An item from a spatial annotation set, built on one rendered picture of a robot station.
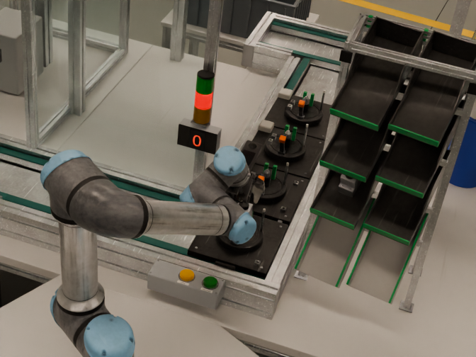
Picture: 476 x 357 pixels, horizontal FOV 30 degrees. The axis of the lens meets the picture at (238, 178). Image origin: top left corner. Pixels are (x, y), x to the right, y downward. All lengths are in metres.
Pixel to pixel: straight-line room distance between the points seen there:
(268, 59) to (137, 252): 1.35
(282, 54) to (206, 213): 1.68
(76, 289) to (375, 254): 0.87
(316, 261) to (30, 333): 0.81
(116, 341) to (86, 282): 0.15
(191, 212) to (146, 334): 0.58
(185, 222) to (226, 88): 1.60
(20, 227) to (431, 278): 1.26
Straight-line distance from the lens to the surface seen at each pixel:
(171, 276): 2.51
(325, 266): 2.53
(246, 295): 2.54
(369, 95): 2.28
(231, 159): 2.19
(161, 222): 1.95
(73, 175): 1.92
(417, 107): 2.28
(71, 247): 2.06
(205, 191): 2.19
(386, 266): 2.53
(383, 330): 2.62
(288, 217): 2.75
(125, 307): 2.56
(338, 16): 6.25
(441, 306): 2.75
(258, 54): 3.68
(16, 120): 3.30
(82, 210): 1.87
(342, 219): 2.42
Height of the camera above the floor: 2.69
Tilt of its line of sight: 37 degrees down
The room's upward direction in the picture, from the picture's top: 8 degrees clockwise
